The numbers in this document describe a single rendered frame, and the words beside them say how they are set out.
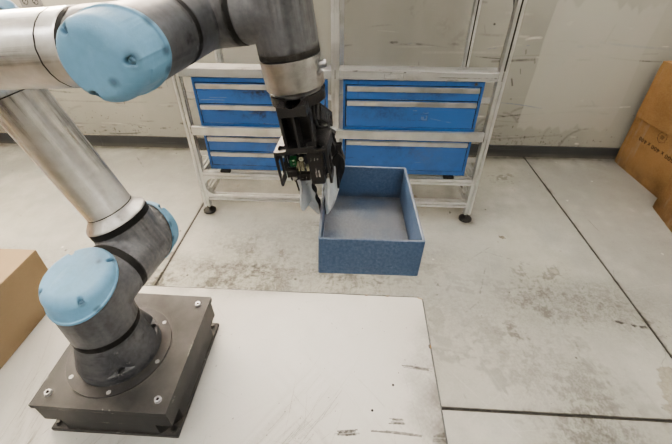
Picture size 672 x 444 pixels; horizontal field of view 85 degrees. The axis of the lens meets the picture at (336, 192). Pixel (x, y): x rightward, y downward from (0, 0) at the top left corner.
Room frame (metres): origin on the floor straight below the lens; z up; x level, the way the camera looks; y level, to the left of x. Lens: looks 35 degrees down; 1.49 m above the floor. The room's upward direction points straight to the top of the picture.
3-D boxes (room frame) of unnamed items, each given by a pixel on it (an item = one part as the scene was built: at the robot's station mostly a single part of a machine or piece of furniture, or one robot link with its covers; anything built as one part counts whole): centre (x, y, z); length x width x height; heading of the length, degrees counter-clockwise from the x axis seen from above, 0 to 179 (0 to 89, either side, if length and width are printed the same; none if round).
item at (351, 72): (1.90, 0.00, 0.91); 1.70 x 0.10 x 0.05; 87
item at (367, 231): (0.48, -0.05, 1.10); 0.20 x 0.15 x 0.07; 179
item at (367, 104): (1.85, -0.40, 0.60); 0.72 x 0.03 x 0.56; 87
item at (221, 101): (1.90, 0.40, 0.60); 0.72 x 0.03 x 0.56; 87
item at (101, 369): (0.42, 0.43, 0.85); 0.15 x 0.15 x 0.10
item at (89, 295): (0.43, 0.43, 0.97); 0.13 x 0.12 x 0.14; 168
